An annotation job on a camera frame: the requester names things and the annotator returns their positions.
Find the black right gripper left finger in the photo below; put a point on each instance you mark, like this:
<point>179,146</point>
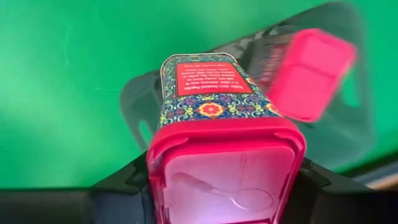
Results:
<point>124,202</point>

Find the wooden table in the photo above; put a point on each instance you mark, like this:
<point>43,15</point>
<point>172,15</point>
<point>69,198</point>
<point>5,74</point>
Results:
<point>388,184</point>

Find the smoky clear plastic bin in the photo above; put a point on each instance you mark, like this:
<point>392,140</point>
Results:
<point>136,102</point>

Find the green table mat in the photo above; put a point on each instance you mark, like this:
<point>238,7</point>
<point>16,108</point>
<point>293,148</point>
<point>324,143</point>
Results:
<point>62,77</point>

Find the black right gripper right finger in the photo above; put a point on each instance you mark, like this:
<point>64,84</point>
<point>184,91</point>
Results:
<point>308,199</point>

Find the red-lid patterned paprika tin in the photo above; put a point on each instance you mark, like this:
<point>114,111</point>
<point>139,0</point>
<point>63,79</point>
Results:
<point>311,77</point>
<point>217,102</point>

